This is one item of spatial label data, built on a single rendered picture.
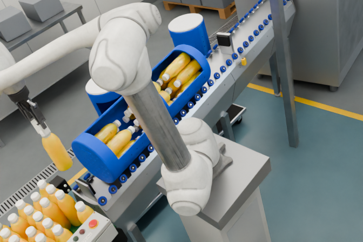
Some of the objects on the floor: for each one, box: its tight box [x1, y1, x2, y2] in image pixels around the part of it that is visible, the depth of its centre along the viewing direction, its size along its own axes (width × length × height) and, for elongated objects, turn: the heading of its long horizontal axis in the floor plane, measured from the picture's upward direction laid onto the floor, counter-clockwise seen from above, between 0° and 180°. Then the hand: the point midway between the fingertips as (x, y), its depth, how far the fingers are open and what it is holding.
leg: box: [220, 112, 236, 143], centre depth 281 cm, size 6×6×63 cm
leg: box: [269, 51, 281, 97], centre depth 342 cm, size 6×6×63 cm
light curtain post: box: [265, 0, 299, 148], centre depth 257 cm, size 6×6×170 cm
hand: (40, 127), depth 158 cm, fingers closed on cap, 4 cm apart
